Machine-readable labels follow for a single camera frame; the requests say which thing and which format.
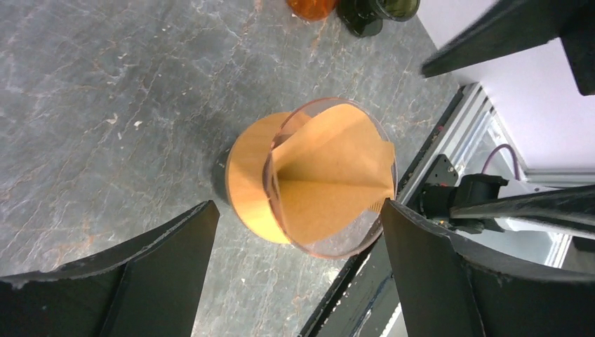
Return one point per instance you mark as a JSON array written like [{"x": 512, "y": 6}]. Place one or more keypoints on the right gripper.
[{"x": 469, "y": 206}]

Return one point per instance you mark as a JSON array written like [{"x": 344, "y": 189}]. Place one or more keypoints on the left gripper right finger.
[{"x": 449, "y": 285}]

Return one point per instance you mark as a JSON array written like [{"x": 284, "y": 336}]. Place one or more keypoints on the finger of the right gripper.
[{"x": 513, "y": 26}]

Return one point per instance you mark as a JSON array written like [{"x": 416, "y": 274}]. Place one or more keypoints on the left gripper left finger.
[{"x": 149, "y": 285}]

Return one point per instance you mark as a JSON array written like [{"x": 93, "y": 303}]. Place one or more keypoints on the dark green ceramic dripper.
[{"x": 364, "y": 18}]

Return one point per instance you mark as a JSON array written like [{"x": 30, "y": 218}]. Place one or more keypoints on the brown paper coffee filter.
[{"x": 333, "y": 168}]

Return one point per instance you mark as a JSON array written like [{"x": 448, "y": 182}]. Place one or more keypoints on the clear glass dripper cone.
[{"x": 365, "y": 229}]

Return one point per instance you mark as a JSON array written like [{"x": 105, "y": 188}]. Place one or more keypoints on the orange liquid glass beaker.
[{"x": 312, "y": 10}]

